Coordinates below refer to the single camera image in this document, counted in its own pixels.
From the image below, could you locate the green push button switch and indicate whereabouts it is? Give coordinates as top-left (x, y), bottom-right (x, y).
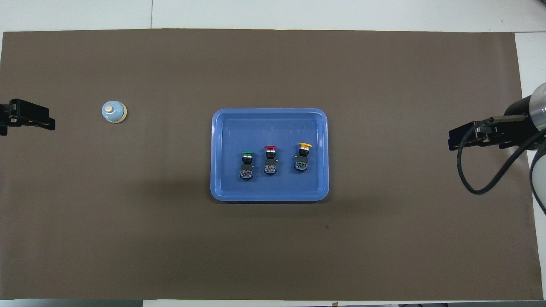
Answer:
top-left (239, 151), bottom-right (255, 180)

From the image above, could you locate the blue plastic tray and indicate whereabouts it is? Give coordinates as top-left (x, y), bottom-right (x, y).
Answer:
top-left (210, 108), bottom-right (330, 202)

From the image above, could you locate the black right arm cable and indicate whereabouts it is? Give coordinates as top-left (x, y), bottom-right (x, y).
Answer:
top-left (456, 115), bottom-right (546, 195)

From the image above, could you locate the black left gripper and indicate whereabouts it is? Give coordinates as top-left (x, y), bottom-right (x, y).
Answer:
top-left (0, 99), bottom-right (56, 136)

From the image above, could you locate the brown table mat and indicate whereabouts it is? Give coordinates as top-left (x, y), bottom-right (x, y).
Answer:
top-left (0, 29), bottom-right (543, 301)

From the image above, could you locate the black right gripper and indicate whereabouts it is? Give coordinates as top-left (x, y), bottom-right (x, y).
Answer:
top-left (448, 95), bottom-right (537, 151)

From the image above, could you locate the red push button switch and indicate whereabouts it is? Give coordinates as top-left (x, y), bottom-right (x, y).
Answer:
top-left (263, 145), bottom-right (278, 175)

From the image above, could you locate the light blue desk bell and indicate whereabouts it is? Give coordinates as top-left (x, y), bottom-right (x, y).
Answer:
top-left (102, 101), bottom-right (128, 124)

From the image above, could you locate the yellow push button switch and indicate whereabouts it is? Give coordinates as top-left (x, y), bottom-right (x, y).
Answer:
top-left (294, 142), bottom-right (312, 173)

